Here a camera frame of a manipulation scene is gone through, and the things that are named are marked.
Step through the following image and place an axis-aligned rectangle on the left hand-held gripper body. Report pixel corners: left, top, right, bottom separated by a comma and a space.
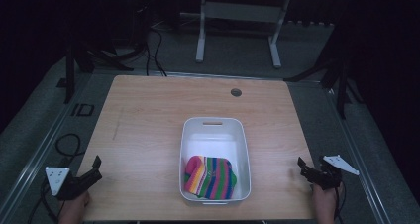
45, 166, 103, 201

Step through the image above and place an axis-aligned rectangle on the white metal table frame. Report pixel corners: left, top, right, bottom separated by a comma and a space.
195, 0, 293, 69

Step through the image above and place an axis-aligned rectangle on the black stand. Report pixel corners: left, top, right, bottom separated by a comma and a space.
56, 5, 150, 105
282, 19, 365, 120

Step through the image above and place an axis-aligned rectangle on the striped colourful sock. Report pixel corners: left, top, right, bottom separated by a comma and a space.
183, 155, 238, 200

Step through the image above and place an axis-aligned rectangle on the black cable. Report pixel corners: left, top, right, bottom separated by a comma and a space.
144, 25, 168, 77
27, 177, 63, 224
54, 133, 86, 168

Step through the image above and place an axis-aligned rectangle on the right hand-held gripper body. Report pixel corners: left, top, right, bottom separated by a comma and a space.
301, 155, 361, 191

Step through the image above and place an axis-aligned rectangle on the person's right hand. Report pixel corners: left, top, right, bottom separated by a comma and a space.
310, 182, 345, 224

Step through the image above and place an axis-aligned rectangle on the person's left hand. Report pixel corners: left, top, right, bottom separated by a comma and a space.
57, 190, 91, 224

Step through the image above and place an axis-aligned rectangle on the white plastic basket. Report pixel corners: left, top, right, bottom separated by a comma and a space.
178, 116, 252, 206

